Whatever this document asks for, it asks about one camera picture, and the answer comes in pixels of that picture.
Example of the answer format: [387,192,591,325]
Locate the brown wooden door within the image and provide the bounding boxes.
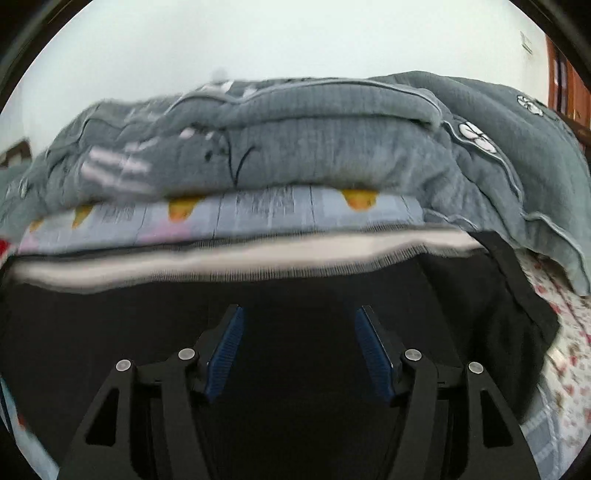
[546,37,590,128]

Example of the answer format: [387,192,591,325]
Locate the floral mattress cover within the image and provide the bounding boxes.
[517,251,590,479]

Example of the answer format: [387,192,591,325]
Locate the grey quilted comforter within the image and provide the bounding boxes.
[1,71,590,296]

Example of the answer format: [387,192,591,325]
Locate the fruit pattern bed sheet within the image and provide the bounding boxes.
[18,186,424,254]

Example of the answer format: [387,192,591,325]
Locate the white wall switch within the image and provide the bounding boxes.
[520,31,533,55]

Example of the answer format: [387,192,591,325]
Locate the black pants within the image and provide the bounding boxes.
[1,228,558,479]

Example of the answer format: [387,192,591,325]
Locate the dark wooden headboard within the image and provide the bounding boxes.
[0,140,32,168]

